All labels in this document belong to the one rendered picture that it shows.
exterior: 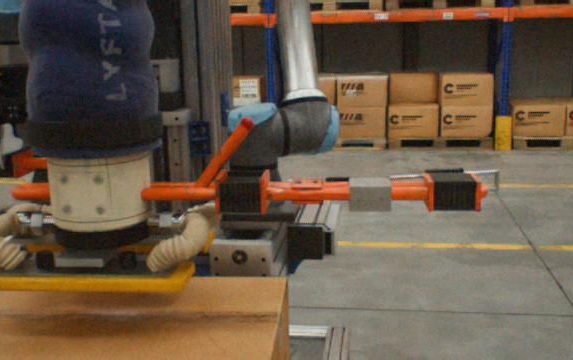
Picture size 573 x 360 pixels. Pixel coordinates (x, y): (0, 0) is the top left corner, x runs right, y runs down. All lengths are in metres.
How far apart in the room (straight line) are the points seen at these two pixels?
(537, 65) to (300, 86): 8.16
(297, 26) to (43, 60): 0.73
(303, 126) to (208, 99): 0.29
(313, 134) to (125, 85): 0.62
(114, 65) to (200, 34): 0.67
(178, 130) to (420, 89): 7.11
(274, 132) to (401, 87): 7.13
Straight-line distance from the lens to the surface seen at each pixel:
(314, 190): 1.14
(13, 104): 1.52
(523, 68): 9.67
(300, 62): 1.65
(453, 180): 1.14
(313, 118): 1.61
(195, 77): 1.78
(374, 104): 8.16
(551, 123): 8.49
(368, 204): 1.14
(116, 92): 1.11
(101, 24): 1.10
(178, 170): 1.73
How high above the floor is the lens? 1.45
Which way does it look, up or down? 13 degrees down
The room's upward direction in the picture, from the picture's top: 1 degrees counter-clockwise
